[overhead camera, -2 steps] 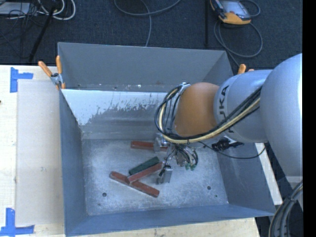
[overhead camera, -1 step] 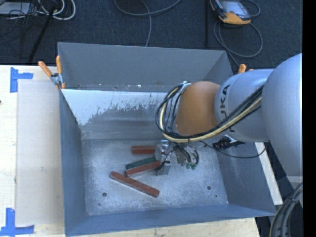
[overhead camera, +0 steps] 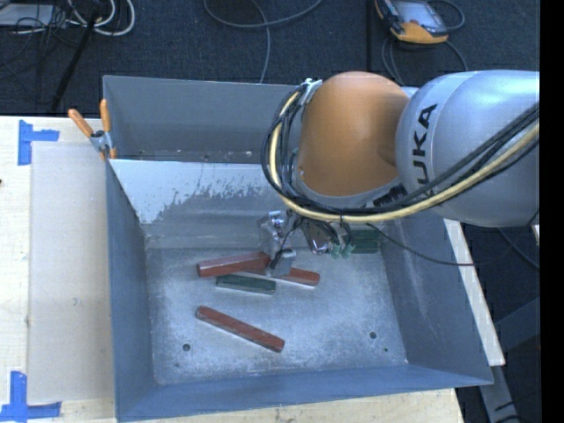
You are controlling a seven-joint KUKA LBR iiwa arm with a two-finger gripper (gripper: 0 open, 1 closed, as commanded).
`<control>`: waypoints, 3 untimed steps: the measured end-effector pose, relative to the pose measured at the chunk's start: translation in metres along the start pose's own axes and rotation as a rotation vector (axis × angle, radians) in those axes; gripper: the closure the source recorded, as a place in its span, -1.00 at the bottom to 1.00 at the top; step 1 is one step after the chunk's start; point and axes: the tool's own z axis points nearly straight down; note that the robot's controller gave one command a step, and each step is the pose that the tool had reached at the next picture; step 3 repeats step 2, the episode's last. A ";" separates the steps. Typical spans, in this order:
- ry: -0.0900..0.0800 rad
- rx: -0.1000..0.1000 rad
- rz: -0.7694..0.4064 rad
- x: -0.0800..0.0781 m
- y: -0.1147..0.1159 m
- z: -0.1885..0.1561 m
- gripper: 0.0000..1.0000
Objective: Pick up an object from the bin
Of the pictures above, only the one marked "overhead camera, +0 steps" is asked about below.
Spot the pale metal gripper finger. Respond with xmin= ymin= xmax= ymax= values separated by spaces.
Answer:
xmin=269 ymin=248 xmax=298 ymax=278
xmin=258 ymin=211 xmax=288 ymax=255

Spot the red-brown block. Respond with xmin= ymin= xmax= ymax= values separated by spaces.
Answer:
xmin=196 ymin=251 xmax=272 ymax=279
xmin=246 ymin=267 xmax=322 ymax=288
xmin=195 ymin=305 xmax=286 ymax=354

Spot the dark green flat block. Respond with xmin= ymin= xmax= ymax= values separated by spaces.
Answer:
xmin=349 ymin=228 xmax=382 ymax=256
xmin=214 ymin=273 xmax=278 ymax=297

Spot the grey metal bin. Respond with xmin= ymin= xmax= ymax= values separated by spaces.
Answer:
xmin=101 ymin=74 xmax=495 ymax=423

